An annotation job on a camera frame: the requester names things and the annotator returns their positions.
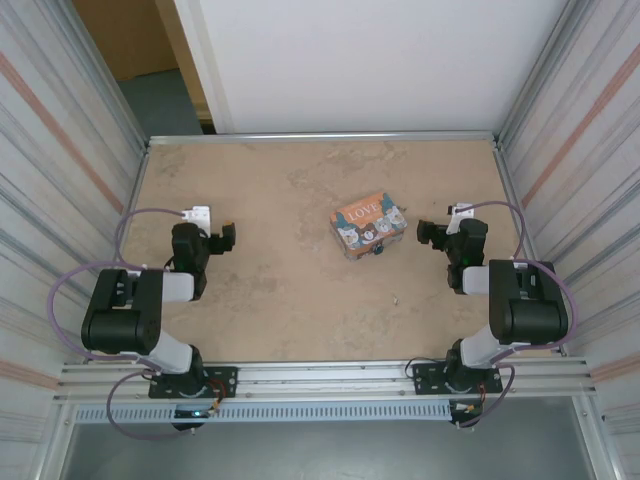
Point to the small dark padlock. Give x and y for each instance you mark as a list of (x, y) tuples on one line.
[(378, 249)]

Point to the white door frame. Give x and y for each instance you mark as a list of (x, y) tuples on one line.
[(205, 65)]

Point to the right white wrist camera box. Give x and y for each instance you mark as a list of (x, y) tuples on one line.
[(457, 217)]

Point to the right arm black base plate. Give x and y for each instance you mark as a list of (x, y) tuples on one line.
[(427, 377)]

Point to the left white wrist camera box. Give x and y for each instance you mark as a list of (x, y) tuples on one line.
[(199, 215)]

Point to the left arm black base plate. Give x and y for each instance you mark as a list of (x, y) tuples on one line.
[(222, 382)]

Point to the orange LOVE bear tin box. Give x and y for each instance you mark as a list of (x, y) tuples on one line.
[(367, 225)]

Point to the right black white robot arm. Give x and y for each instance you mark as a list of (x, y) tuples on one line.
[(530, 310)]

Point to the aluminium mounting rail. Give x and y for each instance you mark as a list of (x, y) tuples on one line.
[(325, 380)]

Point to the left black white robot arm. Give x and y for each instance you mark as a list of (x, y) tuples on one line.
[(120, 320)]

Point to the black controller board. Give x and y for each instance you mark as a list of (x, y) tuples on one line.
[(189, 416), (465, 412)]

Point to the aluminium table side rail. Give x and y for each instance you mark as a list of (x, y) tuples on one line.
[(515, 200), (134, 190)]

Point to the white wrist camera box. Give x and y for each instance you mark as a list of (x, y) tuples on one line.
[(199, 215), (457, 217)]

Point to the aluminium table edge rail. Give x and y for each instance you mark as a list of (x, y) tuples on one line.
[(325, 137)]

